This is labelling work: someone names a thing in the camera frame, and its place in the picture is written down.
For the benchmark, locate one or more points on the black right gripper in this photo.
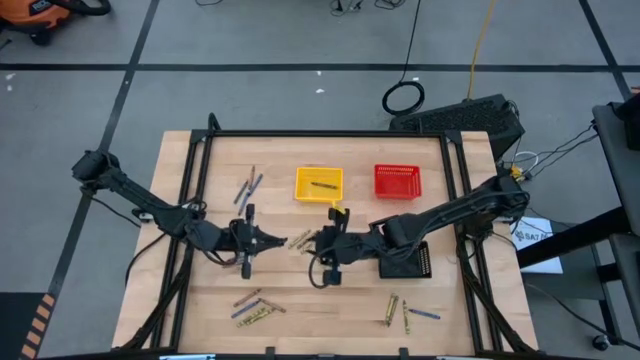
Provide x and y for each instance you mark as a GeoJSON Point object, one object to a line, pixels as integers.
{"type": "Point", "coordinates": [336, 245]}

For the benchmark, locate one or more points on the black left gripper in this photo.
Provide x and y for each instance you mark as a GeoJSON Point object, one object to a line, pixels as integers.
{"type": "Point", "coordinates": [245, 240]}

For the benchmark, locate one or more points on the green crayon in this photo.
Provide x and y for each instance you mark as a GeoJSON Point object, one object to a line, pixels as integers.
{"type": "Point", "coordinates": [389, 309]}
{"type": "Point", "coordinates": [406, 316]}
{"type": "Point", "coordinates": [259, 318]}
{"type": "Point", "coordinates": [299, 239]}
{"type": "Point", "coordinates": [394, 309]}
{"type": "Point", "coordinates": [252, 316]}
{"type": "Point", "coordinates": [307, 240]}

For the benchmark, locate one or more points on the yellow plastic basket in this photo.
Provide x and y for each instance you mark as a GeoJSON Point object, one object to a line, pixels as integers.
{"type": "Point", "coordinates": [306, 195]}

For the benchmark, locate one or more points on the brown crayon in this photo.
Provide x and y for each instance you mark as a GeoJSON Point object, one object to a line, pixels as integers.
{"type": "Point", "coordinates": [247, 297]}
{"type": "Point", "coordinates": [251, 177]}
{"type": "Point", "coordinates": [272, 305]}
{"type": "Point", "coordinates": [324, 185]}

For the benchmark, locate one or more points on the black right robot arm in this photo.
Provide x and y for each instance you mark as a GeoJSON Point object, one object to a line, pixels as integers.
{"type": "Point", "coordinates": [450, 211]}

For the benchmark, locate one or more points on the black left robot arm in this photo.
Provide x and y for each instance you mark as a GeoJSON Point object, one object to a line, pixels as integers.
{"type": "Point", "coordinates": [150, 205]}

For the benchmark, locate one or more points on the yellow gripper tag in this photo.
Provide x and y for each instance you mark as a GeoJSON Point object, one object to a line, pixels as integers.
{"type": "Point", "coordinates": [339, 207]}

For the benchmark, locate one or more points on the black plastic basket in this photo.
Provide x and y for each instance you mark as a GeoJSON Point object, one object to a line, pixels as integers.
{"type": "Point", "coordinates": [400, 272]}

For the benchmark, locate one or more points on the red plastic basket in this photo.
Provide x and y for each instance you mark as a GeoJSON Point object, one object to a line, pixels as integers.
{"type": "Point", "coordinates": [395, 181]}

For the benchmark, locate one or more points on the silver aluminium bar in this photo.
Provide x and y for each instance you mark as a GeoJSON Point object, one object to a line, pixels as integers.
{"type": "Point", "coordinates": [460, 358]}
{"type": "Point", "coordinates": [187, 357]}

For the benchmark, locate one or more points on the black computer case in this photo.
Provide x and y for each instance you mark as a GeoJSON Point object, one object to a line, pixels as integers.
{"type": "Point", "coordinates": [465, 117]}

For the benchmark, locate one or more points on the yellow power plug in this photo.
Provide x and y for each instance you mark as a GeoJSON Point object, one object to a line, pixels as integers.
{"type": "Point", "coordinates": [515, 173]}

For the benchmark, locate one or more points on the white paper sheet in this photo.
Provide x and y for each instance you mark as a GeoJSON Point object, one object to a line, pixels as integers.
{"type": "Point", "coordinates": [542, 262]}

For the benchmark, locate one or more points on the black orange striped mat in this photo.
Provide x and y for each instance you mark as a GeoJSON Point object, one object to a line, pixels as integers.
{"type": "Point", "coordinates": [15, 325]}

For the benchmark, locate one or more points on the black metal bar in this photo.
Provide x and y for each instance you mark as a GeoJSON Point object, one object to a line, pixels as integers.
{"type": "Point", "coordinates": [600, 227]}

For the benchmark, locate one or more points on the black caster wheel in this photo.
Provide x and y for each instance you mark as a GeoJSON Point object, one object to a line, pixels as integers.
{"type": "Point", "coordinates": [600, 342]}

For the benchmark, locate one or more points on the grey side bench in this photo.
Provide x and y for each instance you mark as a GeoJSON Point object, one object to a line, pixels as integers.
{"type": "Point", "coordinates": [622, 165]}

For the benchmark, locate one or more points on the orange shop vacuum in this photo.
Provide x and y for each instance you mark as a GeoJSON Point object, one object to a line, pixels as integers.
{"type": "Point", "coordinates": [30, 15]}

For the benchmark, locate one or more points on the black box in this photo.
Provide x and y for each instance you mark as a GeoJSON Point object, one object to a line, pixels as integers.
{"type": "Point", "coordinates": [631, 120]}

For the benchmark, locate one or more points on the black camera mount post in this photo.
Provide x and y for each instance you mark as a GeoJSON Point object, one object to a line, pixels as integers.
{"type": "Point", "coordinates": [214, 122]}

